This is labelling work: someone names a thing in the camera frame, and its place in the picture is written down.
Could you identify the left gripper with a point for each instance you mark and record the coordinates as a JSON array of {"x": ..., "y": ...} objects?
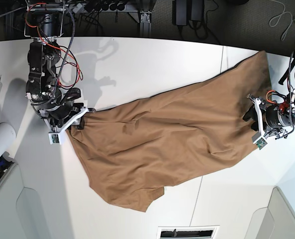
[{"x": 270, "y": 119}]

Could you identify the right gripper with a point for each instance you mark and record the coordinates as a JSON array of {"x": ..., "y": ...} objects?
[{"x": 61, "y": 118}]

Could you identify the tan brown t-shirt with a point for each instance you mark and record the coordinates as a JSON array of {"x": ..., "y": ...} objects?
[{"x": 131, "y": 152}]

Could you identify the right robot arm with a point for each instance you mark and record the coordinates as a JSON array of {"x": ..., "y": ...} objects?
[{"x": 53, "y": 69}]

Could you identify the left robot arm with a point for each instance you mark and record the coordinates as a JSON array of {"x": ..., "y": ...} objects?
[{"x": 274, "y": 96}]

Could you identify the grey padded panel right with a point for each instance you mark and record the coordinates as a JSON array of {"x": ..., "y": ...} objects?
[{"x": 276, "y": 221}]

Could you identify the grey padded panel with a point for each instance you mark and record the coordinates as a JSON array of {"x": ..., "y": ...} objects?
[
  {"x": 276, "y": 221},
  {"x": 21, "y": 212}
]

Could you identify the grey padded panel left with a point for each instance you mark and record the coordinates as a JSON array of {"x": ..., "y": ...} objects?
[{"x": 21, "y": 212}]

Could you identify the white vent grille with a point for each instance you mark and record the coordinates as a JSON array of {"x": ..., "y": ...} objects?
[{"x": 197, "y": 232}]

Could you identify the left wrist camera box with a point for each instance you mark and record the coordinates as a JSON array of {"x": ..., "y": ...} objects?
[{"x": 259, "y": 141}]

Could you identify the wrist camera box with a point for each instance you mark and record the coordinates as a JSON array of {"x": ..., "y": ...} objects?
[
  {"x": 56, "y": 137},
  {"x": 259, "y": 141}
]

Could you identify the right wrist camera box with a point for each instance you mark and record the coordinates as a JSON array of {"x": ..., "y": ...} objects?
[{"x": 56, "y": 137}]

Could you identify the aluminium frame post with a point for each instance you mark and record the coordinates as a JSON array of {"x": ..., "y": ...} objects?
[{"x": 144, "y": 22}]

